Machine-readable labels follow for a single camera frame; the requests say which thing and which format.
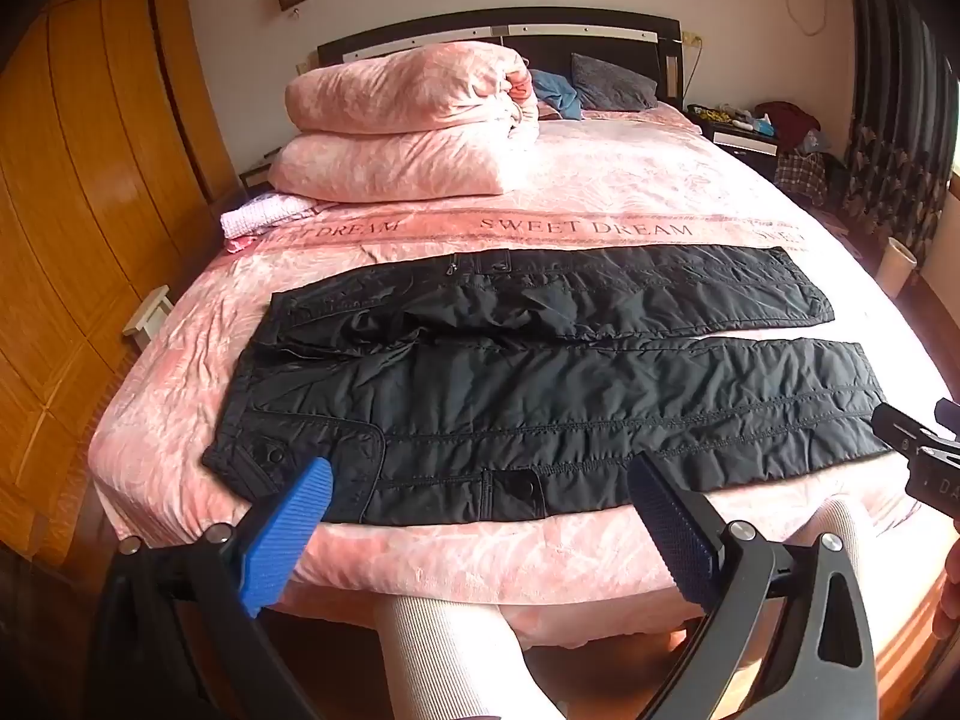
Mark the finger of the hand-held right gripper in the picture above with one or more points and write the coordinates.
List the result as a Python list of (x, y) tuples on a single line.
[(904, 431), (949, 414)]

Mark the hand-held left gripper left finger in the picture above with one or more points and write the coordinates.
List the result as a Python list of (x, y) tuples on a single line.
[(289, 532)]

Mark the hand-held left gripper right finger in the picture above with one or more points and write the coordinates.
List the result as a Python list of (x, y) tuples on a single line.
[(671, 532)]

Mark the black quilted pants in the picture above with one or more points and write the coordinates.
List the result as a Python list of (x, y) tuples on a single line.
[(525, 405)]

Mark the person's right hand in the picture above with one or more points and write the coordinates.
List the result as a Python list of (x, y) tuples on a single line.
[(949, 592)]

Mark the white waste bin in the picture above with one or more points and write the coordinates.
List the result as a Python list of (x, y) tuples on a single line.
[(896, 268)]

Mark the person's left leg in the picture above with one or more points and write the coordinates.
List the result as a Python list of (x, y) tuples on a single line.
[(457, 660)]

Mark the small white stool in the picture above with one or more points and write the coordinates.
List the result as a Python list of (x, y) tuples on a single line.
[(148, 315)]

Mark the plaid cloth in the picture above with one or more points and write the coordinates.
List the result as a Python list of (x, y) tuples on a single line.
[(801, 174)]

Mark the white pink folded cloth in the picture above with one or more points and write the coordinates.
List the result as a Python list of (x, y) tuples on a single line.
[(262, 214)]

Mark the dark patterned curtain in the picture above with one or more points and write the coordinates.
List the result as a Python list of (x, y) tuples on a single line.
[(892, 90)]

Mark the dark red garment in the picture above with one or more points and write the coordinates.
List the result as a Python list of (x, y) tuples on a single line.
[(787, 118)]

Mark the dark nightstand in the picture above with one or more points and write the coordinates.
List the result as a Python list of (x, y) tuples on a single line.
[(739, 139)]

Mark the bed with pink sheet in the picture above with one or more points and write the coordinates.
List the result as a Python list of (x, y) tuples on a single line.
[(600, 195)]

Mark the yellow black patterned item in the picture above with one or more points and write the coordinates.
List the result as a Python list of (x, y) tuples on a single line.
[(718, 115)]

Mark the wooden wardrobe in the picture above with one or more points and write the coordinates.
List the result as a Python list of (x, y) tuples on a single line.
[(97, 202)]

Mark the folded pink quilt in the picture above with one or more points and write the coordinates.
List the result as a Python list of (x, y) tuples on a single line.
[(405, 112)]

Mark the blue garment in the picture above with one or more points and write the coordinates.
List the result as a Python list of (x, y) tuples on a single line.
[(556, 94)]

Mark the grey pillow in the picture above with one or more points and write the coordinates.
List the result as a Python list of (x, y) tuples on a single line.
[(611, 82)]

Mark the dark wooden headboard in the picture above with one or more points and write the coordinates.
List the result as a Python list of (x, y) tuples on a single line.
[(600, 45)]

